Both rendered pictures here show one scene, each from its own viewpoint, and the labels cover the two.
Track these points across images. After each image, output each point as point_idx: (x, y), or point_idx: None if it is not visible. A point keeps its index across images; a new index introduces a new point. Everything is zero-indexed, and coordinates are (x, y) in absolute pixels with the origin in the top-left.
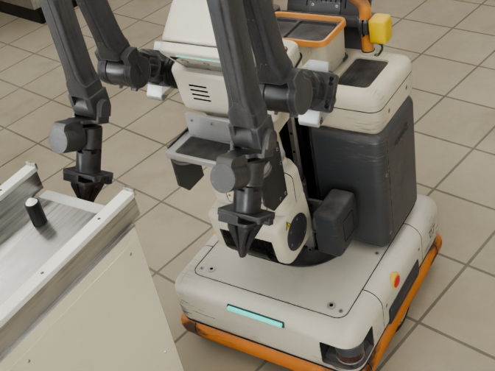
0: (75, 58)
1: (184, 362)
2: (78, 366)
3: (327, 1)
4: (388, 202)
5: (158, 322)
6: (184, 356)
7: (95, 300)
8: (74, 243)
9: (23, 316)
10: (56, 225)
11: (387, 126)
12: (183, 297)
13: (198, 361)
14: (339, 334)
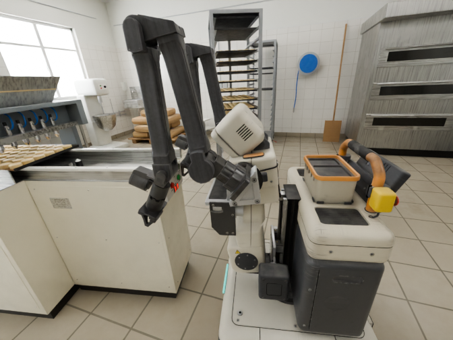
0: None
1: (222, 269)
2: (110, 210)
3: None
4: (307, 307)
5: (157, 228)
6: (225, 268)
7: (123, 194)
8: (124, 167)
9: (91, 175)
10: None
11: (328, 262)
12: None
13: (224, 274)
14: (222, 326)
